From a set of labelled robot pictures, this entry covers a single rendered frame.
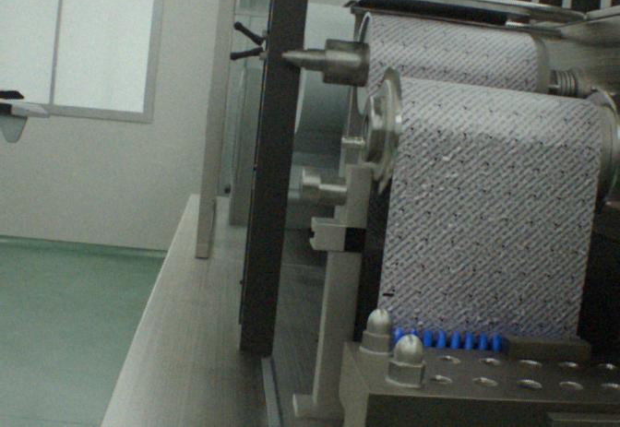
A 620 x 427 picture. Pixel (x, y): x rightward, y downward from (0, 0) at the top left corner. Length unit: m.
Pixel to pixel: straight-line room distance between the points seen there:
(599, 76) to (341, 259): 0.47
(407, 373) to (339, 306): 0.26
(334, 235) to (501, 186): 0.20
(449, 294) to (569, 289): 0.14
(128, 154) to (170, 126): 0.38
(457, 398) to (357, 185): 0.32
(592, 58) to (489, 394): 0.62
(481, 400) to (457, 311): 0.20
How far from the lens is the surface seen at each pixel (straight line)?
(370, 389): 0.76
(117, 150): 6.52
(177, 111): 6.47
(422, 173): 0.92
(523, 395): 0.80
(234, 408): 1.05
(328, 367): 1.03
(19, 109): 1.26
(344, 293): 1.01
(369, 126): 0.94
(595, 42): 1.26
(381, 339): 0.86
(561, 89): 1.27
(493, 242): 0.95
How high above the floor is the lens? 1.27
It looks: 6 degrees down
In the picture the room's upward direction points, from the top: 6 degrees clockwise
